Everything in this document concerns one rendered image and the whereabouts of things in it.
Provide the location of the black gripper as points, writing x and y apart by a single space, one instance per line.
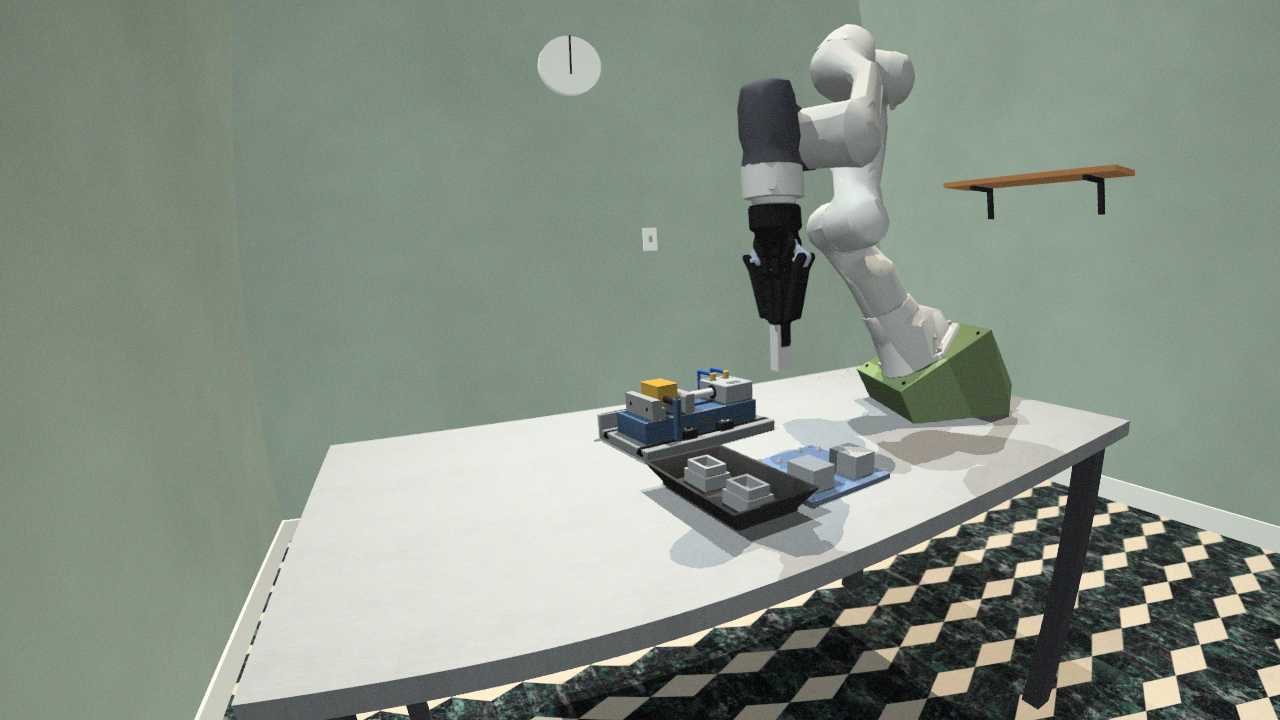
778 224

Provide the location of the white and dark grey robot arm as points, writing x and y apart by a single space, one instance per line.
844 134

